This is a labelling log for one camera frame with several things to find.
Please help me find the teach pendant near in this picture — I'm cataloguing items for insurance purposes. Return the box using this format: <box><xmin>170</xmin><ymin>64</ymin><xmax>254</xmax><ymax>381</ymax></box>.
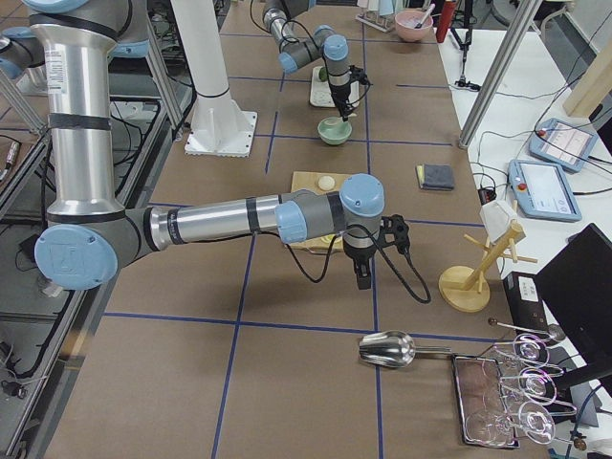
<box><xmin>508</xmin><ymin>160</ymin><xmax>582</xmax><ymax>222</ymax></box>

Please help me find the grey folded cloth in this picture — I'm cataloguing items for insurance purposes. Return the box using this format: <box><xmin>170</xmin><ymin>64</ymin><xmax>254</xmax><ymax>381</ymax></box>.
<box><xmin>415</xmin><ymin>164</ymin><xmax>455</xmax><ymax>191</ymax></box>

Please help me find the white wire cup rack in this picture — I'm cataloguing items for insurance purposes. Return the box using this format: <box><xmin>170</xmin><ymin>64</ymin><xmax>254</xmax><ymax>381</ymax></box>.
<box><xmin>355</xmin><ymin>11</ymin><xmax>395</xmax><ymax>33</ymax></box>

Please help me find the black tripod stand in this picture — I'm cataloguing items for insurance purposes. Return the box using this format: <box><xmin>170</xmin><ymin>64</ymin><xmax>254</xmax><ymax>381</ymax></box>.
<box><xmin>450</xmin><ymin>0</ymin><xmax>481</xmax><ymax>92</ymax></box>

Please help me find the aluminium frame post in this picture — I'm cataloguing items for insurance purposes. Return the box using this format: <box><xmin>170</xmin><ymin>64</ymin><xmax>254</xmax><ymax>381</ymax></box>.
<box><xmin>458</xmin><ymin>0</ymin><xmax>542</xmax><ymax>149</ymax></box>

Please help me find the teach pendant far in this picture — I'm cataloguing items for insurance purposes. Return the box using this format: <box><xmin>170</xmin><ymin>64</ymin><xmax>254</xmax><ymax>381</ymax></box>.
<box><xmin>529</xmin><ymin>118</ymin><xmax>599</xmax><ymax>173</ymax></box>

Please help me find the wooden cutting board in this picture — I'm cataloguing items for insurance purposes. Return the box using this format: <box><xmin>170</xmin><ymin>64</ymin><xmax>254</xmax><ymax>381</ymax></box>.
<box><xmin>291</xmin><ymin>171</ymin><xmax>350</xmax><ymax>254</ymax></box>

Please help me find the wine glass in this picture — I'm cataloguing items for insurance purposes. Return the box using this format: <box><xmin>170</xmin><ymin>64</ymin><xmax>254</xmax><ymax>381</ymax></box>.
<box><xmin>482</xmin><ymin>367</ymin><xmax>557</xmax><ymax>411</ymax></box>
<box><xmin>464</xmin><ymin>401</ymin><xmax>578</xmax><ymax>448</ymax></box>
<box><xmin>485</xmin><ymin>333</ymin><xmax>550</xmax><ymax>367</ymax></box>

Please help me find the white steamed bun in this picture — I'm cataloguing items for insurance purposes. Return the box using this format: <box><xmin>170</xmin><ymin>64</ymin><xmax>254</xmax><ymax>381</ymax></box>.
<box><xmin>317</xmin><ymin>175</ymin><xmax>336</xmax><ymax>191</ymax></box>

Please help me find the red cylinder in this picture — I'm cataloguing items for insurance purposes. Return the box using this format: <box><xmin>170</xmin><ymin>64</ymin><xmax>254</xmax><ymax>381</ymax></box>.
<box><xmin>435</xmin><ymin>0</ymin><xmax>456</xmax><ymax>43</ymax></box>

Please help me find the teach pendant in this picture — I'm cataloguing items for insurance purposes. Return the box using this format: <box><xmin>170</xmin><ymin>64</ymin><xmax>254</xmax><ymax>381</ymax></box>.
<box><xmin>508</xmin><ymin>160</ymin><xmax>582</xmax><ymax>222</ymax></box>
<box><xmin>529</xmin><ymin>118</ymin><xmax>599</xmax><ymax>173</ymax></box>

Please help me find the pink bowl with ice cubes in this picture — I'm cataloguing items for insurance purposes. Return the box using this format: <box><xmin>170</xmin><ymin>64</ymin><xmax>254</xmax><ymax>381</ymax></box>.
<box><xmin>394</xmin><ymin>10</ymin><xmax>433</xmax><ymax>42</ymax></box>

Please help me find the metal scoop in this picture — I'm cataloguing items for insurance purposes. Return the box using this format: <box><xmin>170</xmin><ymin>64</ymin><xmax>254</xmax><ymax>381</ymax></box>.
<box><xmin>359</xmin><ymin>330</ymin><xmax>452</xmax><ymax>368</ymax></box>

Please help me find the cream serving tray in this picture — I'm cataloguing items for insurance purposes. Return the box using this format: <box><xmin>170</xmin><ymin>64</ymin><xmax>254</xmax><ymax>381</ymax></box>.
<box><xmin>309</xmin><ymin>66</ymin><xmax>360</xmax><ymax>108</ymax></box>

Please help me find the wine glass near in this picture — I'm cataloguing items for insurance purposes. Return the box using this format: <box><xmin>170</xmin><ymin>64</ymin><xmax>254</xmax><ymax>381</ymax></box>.
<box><xmin>464</xmin><ymin>401</ymin><xmax>578</xmax><ymax>448</ymax></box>

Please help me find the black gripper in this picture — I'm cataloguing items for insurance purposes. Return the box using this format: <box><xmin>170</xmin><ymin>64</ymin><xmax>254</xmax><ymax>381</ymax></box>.
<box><xmin>330</xmin><ymin>85</ymin><xmax>350</xmax><ymax>120</ymax></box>
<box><xmin>342</xmin><ymin>234</ymin><xmax>377</xmax><ymax>290</ymax></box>

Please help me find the black monitor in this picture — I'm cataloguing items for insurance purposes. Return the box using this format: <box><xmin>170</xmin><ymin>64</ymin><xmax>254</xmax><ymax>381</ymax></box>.
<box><xmin>535</xmin><ymin>224</ymin><xmax>611</xmax><ymax>391</ymax></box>

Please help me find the wooden mug tree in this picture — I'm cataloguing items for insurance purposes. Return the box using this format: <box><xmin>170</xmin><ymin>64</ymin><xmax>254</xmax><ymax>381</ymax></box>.
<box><xmin>438</xmin><ymin>220</ymin><xmax>537</xmax><ymax>313</ymax></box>

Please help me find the green ceramic bowl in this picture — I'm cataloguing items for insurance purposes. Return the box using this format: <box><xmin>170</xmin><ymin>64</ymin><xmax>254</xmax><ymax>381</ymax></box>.
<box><xmin>317</xmin><ymin>117</ymin><xmax>353</xmax><ymax>146</ymax></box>

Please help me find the wine glass far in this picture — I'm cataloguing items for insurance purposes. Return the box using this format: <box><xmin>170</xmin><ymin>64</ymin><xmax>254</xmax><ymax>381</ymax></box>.
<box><xmin>485</xmin><ymin>333</ymin><xmax>550</xmax><ymax>367</ymax></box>

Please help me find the wine glass middle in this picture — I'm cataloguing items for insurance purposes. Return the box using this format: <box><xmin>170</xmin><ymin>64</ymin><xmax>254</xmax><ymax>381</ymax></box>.
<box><xmin>482</xmin><ymin>367</ymin><xmax>557</xmax><ymax>411</ymax></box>

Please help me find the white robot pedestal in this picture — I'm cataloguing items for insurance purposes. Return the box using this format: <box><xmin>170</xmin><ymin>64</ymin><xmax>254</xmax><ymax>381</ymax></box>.
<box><xmin>171</xmin><ymin>0</ymin><xmax>257</xmax><ymax>157</ymax></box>

